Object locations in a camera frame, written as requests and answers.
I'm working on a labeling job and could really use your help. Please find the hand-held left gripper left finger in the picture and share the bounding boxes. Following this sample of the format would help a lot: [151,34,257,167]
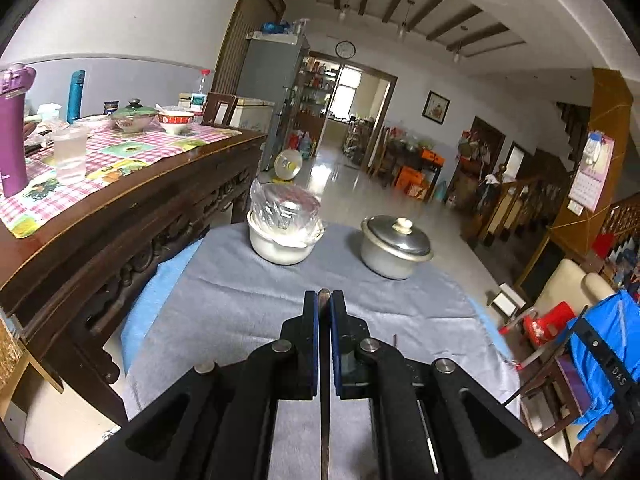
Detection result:
[65,289,321,480]

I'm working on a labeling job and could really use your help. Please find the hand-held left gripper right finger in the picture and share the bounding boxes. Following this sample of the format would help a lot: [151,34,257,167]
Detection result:
[329,289,583,480]

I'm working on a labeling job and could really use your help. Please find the blue garment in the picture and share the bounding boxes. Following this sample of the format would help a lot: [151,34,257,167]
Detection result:
[565,289,640,441]

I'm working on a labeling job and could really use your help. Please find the brown wooden chair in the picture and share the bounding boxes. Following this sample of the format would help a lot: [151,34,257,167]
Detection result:
[520,355,591,461]

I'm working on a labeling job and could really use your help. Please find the red plastic chair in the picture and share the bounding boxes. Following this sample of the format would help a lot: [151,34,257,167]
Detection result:
[499,301,581,371]

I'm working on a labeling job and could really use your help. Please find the aluminium pot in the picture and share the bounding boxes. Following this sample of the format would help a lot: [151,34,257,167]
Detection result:
[360,227,435,281]

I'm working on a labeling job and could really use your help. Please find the beige armchair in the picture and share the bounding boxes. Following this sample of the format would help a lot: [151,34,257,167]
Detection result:
[532,258,618,311]

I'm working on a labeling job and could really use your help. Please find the grey tablecloth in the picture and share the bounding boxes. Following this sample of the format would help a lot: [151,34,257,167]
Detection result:
[122,222,521,480]

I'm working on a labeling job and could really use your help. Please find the white step stool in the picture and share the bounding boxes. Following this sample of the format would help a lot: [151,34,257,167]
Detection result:
[487,283,528,321]

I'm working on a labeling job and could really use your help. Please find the aluminium pot lid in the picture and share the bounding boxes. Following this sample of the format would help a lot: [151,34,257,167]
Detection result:
[361,215,434,261]

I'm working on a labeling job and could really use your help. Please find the plastic-wrapped bowl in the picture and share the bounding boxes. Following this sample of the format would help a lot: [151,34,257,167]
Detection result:
[249,180,323,243]

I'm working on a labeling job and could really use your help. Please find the small yellow fan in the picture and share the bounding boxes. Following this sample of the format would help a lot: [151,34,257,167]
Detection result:
[274,149,306,182]

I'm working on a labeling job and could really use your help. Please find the orange cardboard boxes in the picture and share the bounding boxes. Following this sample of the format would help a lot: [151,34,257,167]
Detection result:
[395,165,433,201]

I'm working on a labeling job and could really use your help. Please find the wooden stair railing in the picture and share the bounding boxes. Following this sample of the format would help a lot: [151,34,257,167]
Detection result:
[470,162,576,251]

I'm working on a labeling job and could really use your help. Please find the dark wooden table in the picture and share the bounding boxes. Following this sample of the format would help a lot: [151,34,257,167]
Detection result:
[382,140,446,201]

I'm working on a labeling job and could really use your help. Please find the dark carved wooden sideboard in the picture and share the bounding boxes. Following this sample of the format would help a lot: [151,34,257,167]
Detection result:
[0,127,268,426]

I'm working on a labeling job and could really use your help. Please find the white chest freezer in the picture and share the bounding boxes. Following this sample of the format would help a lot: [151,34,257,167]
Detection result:
[232,95,276,133]

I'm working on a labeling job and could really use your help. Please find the glass display cabinet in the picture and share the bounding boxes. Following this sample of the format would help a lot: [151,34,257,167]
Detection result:
[297,55,341,136]

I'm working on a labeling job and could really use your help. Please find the red and white bowl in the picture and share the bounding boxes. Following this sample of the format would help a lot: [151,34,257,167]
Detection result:
[158,110,195,136]

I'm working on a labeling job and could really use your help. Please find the grey refrigerator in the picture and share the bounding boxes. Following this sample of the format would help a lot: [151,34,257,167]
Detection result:
[245,32,311,161]

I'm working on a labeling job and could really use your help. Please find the pink checked cloth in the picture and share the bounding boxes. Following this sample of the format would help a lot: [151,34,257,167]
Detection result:
[0,122,241,238]

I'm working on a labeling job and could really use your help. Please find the red-capped water bottle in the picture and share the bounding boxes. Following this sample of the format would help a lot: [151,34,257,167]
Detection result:
[191,69,211,126]

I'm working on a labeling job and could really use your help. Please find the green lidded bowl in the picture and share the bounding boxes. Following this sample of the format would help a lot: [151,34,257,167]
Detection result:
[110,99,158,134]

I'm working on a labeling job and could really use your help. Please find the gold patterned cloth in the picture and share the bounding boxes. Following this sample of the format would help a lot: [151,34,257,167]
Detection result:
[0,310,66,396]

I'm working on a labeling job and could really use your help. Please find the clear plastic cup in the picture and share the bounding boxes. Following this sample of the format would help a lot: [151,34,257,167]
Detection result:
[52,127,91,185]

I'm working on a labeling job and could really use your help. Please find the brown wooden door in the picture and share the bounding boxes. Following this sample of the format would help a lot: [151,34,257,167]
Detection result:
[212,0,287,98]

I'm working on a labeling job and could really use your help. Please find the teal thermos bottle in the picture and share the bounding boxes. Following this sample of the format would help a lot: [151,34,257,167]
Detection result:
[67,71,87,125]

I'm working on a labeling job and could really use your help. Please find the purple thermos bottle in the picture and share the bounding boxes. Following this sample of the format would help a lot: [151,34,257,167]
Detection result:
[0,62,37,198]

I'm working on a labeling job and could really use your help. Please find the wall calendar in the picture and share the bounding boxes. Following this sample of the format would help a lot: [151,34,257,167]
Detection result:
[570,130,616,212]

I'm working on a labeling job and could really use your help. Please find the framed wall picture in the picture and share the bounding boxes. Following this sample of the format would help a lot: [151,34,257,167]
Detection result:
[422,91,451,125]

